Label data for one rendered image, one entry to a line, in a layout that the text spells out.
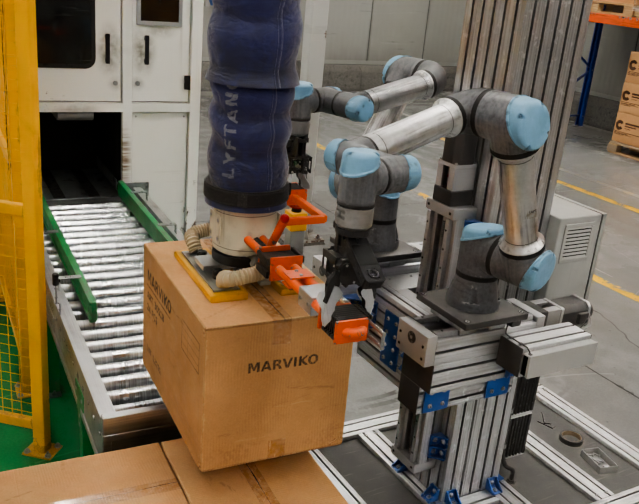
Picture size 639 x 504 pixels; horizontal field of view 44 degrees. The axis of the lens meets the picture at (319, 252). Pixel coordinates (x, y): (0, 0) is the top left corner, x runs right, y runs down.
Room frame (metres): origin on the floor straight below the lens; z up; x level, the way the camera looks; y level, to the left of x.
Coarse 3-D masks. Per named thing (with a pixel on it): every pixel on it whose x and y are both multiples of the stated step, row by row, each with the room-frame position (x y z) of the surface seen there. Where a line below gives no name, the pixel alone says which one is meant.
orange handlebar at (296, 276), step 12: (300, 204) 2.29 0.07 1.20; (300, 216) 2.13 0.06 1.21; (312, 216) 2.14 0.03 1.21; (324, 216) 2.16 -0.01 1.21; (252, 240) 1.90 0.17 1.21; (264, 240) 1.91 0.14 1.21; (288, 276) 1.66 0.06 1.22; (300, 276) 1.67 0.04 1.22; (312, 276) 1.68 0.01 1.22; (288, 288) 1.66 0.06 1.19; (348, 336) 1.42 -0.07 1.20; (360, 336) 1.42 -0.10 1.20
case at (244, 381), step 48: (144, 288) 2.17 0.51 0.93; (192, 288) 1.87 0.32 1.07; (144, 336) 2.16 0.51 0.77; (192, 336) 1.74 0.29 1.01; (240, 336) 1.69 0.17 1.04; (288, 336) 1.74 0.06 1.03; (192, 384) 1.72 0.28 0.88; (240, 384) 1.69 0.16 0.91; (288, 384) 1.75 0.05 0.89; (336, 384) 1.81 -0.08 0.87; (192, 432) 1.71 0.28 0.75; (240, 432) 1.69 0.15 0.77; (288, 432) 1.75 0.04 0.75; (336, 432) 1.82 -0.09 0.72
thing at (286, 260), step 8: (264, 248) 1.80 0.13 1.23; (272, 248) 1.81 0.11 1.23; (280, 248) 1.82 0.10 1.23; (288, 248) 1.83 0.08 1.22; (264, 256) 1.75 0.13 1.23; (272, 256) 1.77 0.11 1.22; (280, 256) 1.78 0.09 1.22; (288, 256) 1.75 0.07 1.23; (296, 256) 1.76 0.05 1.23; (256, 264) 1.79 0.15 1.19; (264, 264) 1.77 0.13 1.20; (272, 264) 1.73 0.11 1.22; (280, 264) 1.74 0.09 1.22; (288, 264) 1.75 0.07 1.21; (264, 272) 1.74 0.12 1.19; (272, 272) 1.73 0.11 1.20; (272, 280) 1.73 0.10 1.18
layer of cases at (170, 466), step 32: (128, 448) 1.91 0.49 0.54; (160, 448) 1.92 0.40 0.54; (0, 480) 1.71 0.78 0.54; (32, 480) 1.73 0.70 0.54; (64, 480) 1.74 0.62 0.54; (96, 480) 1.75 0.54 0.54; (128, 480) 1.76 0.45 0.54; (160, 480) 1.77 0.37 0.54; (192, 480) 1.79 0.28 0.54; (224, 480) 1.80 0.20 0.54; (256, 480) 1.81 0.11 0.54; (288, 480) 1.83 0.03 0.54; (320, 480) 1.84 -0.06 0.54
